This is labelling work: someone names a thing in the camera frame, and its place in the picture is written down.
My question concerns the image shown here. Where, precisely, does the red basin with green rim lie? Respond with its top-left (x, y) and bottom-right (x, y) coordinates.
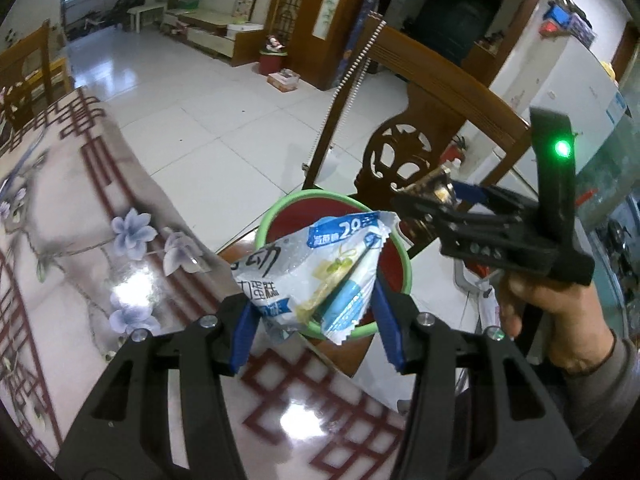
top-left (254, 189), bottom-right (414, 339)

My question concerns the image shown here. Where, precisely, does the beaded rod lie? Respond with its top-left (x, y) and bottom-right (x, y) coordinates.
top-left (309, 14), bottom-right (385, 161)

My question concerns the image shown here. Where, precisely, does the gold shiny wrapper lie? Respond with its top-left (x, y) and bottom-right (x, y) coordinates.
top-left (400, 169), bottom-right (458, 206)

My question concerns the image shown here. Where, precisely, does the carved wooden chair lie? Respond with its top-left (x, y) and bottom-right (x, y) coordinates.
top-left (215, 12), bottom-right (533, 281)

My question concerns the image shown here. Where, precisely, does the small box on floor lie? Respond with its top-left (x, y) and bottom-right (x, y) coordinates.
top-left (267, 69), bottom-right (302, 93)

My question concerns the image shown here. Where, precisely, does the blue white snack bag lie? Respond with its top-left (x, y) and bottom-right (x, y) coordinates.
top-left (231, 209), bottom-right (399, 347)

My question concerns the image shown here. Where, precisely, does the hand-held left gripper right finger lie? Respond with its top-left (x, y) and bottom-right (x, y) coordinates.
top-left (372, 271), bottom-right (586, 480)

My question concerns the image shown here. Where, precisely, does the blue red toy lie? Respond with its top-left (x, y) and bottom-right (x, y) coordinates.
top-left (540, 0), bottom-right (597, 41)

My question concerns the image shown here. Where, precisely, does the white refrigerator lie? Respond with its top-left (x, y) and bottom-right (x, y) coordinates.
top-left (487, 0), bottom-right (631, 196)

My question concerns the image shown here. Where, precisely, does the person's right hand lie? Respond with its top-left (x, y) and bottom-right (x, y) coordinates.
top-left (497, 271), bottom-right (617, 375)

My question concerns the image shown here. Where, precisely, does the person's right forearm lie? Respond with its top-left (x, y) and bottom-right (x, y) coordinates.
top-left (547, 330), bottom-right (640, 461)

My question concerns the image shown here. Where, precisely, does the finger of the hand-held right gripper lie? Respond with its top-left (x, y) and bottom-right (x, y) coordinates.
top-left (391, 194), bottom-right (482, 229)
top-left (451, 181), bottom-right (539, 212)

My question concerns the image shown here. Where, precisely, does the wooden dining chair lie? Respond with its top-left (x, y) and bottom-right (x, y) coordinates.
top-left (0, 19), bottom-right (73, 133)

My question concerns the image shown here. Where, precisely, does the short wall scroll picture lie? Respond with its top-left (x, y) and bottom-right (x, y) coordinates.
top-left (312, 0), bottom-right (342, 41)

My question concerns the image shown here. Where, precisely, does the white low table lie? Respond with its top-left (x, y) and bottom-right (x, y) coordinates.
top-left (126, 2), bottom-right (168, 32)

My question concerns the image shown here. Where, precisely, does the red fire extinguisher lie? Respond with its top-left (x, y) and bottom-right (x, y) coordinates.
top-left (442, 137), bottom-right (470, 177)

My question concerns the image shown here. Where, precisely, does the low television cabinet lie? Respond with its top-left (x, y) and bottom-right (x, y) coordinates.
top-left (165, 7), bottom-right (266, 67)

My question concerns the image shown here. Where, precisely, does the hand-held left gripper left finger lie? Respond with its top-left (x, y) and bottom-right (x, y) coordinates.
top-left (52, 296), bottom-right (258, 480)

